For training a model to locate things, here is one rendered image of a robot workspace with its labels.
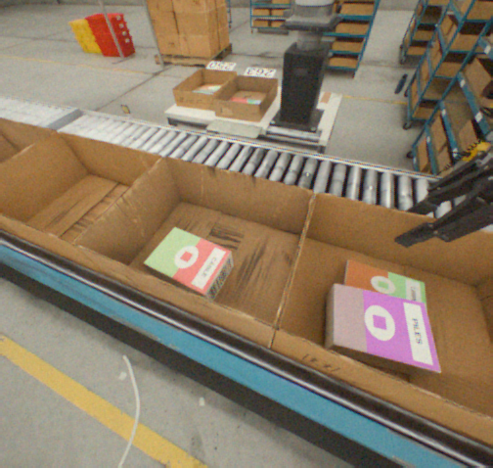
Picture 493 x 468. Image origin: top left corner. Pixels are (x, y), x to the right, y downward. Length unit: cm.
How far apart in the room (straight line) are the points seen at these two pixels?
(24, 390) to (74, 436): 38
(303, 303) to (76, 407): 134
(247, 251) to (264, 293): 12
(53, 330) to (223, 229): 142
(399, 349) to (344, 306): 10
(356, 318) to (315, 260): 17
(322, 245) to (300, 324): 21
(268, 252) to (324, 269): 14
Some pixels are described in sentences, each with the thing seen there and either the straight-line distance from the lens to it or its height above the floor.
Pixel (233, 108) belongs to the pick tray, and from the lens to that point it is 139.
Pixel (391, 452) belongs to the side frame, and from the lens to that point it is 51.
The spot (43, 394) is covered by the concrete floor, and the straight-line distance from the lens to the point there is 175.
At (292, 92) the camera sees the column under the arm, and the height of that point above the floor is 92.
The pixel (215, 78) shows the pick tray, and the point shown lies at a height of 79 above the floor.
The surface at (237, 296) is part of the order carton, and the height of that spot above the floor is 89.
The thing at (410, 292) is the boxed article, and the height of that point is 90.
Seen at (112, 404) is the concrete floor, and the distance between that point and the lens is 155.
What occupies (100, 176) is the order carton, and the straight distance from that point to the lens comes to 95.
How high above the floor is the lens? 138
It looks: 51 degrees down
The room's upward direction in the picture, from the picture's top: 4 degrees counter-clockwise
